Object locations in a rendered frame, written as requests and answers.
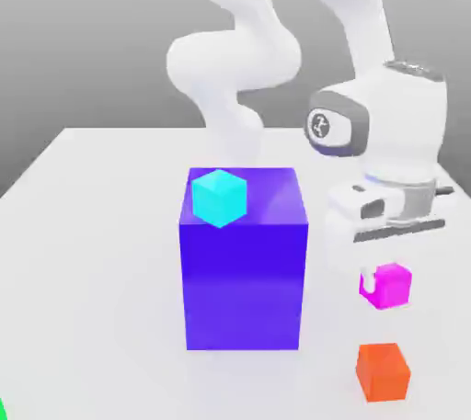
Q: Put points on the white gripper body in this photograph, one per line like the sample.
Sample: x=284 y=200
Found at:
x=342 y=243

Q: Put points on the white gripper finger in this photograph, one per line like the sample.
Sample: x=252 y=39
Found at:
x=368 y=276

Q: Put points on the small magenta cube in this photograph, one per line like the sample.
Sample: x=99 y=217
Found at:
x=392 y=287

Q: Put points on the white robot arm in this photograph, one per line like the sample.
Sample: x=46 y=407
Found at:
x=235 y=59

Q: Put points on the small orange cube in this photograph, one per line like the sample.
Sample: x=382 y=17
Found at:
x=382 y=372

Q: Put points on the small cyan cube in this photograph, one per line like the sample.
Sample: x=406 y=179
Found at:
x=219 y=197

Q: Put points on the small green cube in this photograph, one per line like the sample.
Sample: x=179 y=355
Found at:
x=2 y=410

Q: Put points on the large blue box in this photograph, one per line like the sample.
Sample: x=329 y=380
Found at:
x=243 y=280

